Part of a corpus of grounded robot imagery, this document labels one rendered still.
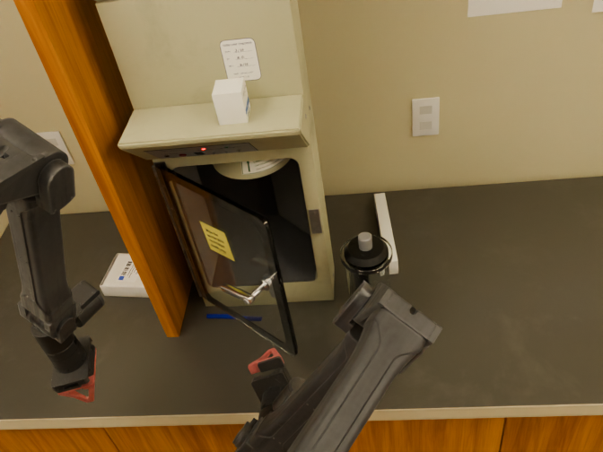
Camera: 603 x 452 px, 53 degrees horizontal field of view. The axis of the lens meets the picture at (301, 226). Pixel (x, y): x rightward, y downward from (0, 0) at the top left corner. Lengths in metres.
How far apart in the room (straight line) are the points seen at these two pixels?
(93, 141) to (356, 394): 0.69
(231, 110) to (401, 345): 0.54
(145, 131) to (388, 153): 0.82
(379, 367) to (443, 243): 0.97
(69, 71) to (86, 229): 0.88
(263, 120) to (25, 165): 0.46
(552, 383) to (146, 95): 0.98
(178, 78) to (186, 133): 0.11
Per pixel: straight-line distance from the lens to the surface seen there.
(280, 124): 1.04
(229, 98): 1.04
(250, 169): 1.24
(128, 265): 1.67
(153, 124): 1.12
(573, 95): 1.72
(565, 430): 1.49
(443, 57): 1.59
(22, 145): 0.75
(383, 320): 0.67
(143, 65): 1.14
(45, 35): 1.06
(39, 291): 0.97
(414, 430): 1.44
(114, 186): 1.20
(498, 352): 1.40
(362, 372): 0.66
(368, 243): 1.23
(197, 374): 1.42
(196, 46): 1.10
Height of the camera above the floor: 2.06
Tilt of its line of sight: 42 degrees down
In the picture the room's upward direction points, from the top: 10 degrees counter-clockwise
